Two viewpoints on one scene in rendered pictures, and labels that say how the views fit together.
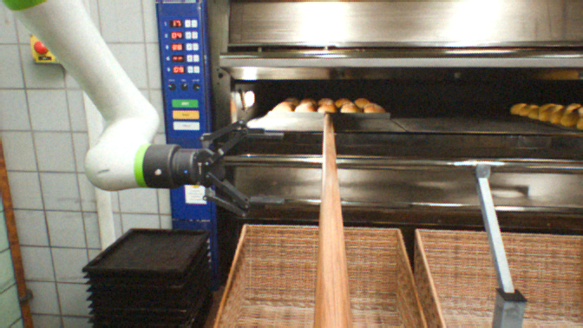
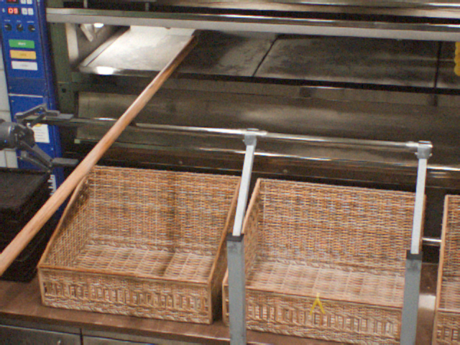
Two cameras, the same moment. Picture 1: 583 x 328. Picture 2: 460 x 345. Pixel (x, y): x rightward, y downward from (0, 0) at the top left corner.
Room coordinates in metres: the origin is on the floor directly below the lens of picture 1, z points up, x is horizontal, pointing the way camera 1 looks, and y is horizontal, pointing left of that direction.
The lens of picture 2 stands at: (-1.46, -0.77, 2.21)
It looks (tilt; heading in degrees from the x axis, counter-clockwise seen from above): 26 degrees down; 9
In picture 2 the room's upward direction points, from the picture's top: 2 degrees counter-clockwise
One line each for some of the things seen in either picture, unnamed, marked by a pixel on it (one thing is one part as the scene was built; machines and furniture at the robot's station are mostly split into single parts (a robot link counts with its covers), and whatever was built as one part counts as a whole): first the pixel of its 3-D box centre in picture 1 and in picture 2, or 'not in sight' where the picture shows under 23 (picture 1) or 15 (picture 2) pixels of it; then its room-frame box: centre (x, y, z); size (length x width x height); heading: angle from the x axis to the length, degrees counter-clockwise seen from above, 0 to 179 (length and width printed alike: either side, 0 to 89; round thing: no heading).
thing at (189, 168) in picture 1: (201, 167); (18, 136); (0.76, 0.18, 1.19); 0.09 x 0.07 x 0.08; 85
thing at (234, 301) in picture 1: (319, 298); (145, 238); (1.03, -0.08, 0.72); 0.56 x 0.49 x 0.28; 86
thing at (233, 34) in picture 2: (328, 111); (213, 18); (1.91, -0.18, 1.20); 0.55 x 0.36 x 0.03; 85
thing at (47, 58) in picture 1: (51, 48); not in sight; (1.34, 0.81, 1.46); 0.10 x 0.07 x 0.10; 85
